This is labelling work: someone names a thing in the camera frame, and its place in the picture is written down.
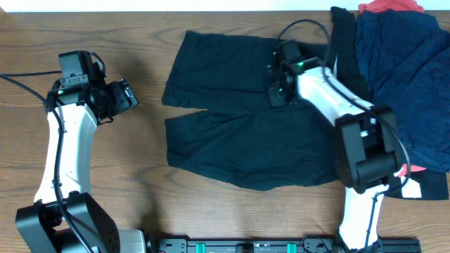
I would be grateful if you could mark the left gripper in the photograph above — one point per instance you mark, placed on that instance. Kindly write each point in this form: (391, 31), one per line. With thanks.
(121, 94)

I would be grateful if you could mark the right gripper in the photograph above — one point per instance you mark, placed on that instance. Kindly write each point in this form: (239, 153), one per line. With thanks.
(273, 101)

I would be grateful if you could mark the black shorts with white waistband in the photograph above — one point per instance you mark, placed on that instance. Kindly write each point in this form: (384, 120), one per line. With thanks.
(233, 134)

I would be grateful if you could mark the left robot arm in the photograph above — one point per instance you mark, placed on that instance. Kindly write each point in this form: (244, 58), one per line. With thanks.
(64, 216)

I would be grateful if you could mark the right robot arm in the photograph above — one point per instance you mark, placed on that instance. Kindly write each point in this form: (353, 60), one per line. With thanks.
(368, 151)

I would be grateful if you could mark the navy blue garment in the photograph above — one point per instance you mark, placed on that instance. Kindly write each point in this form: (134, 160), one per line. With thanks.
(404, 56)

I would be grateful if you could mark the red garment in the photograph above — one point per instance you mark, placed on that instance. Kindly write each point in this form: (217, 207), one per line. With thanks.
(379, 6)

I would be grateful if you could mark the black garment under pile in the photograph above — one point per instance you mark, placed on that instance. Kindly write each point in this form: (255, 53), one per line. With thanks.
(433, 185)

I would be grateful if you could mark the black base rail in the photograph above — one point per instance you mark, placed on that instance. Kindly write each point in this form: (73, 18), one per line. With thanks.
(307, 245)

